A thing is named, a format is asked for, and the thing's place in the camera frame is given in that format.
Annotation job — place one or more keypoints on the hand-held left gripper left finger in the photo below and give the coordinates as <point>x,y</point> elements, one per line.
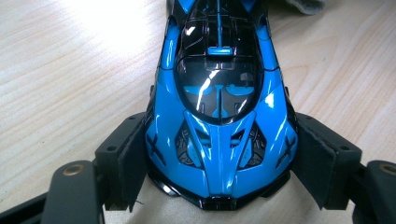
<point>124,161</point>

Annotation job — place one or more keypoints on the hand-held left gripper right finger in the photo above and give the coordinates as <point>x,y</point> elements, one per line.
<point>330,165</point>

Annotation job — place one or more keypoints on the blue toy car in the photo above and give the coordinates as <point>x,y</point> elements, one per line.
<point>218,149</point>

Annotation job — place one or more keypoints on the grey towel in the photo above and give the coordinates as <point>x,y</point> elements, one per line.
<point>306,6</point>

